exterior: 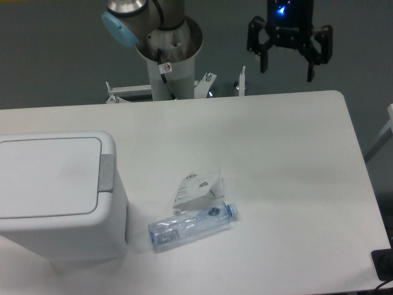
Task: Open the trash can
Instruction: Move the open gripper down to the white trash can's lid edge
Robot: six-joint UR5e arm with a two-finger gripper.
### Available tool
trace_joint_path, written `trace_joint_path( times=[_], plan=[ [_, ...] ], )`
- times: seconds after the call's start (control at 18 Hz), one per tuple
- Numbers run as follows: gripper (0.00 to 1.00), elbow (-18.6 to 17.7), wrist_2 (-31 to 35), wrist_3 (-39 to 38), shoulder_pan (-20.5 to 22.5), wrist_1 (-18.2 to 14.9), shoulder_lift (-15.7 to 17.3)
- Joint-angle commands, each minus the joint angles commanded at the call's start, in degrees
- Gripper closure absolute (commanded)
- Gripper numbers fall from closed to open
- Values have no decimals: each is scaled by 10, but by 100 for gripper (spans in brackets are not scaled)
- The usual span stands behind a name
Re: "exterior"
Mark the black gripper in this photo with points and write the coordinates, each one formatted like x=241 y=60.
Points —
x=289 y=25

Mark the white push-button trash can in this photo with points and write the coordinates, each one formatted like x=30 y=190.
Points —
x=62 y=197

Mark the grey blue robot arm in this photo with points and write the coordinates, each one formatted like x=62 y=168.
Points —
x=162 y=33

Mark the clear plastic packaging bag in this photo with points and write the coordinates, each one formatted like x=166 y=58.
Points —
x=198 y=190

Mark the clear plastic water bottle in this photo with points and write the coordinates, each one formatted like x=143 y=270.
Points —
x=192 y=225

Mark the black device at table edge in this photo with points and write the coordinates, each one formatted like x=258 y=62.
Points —
x=382 y=260

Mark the white frame at right edge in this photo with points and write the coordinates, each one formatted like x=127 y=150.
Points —
x=384 y=135

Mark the white metal base frame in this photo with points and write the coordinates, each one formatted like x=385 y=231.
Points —
x=202 y=89

